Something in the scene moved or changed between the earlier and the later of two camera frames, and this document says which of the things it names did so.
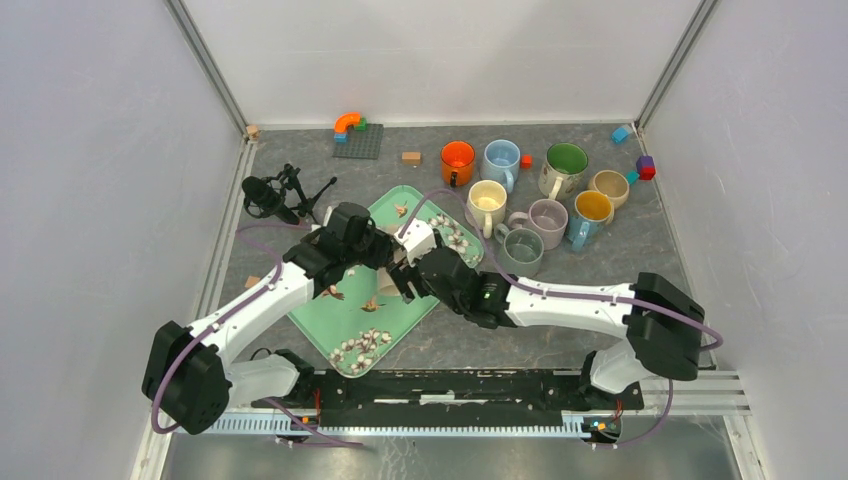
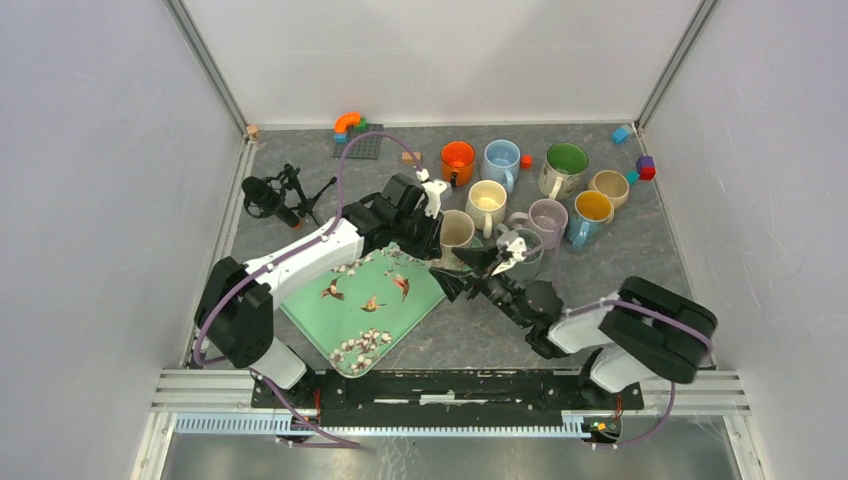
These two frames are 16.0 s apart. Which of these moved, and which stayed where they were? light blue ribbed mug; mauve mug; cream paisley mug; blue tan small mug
Moved: cream paisley mug
Stayed: blue tan small mug; light blue ribbed mug; mauve mug
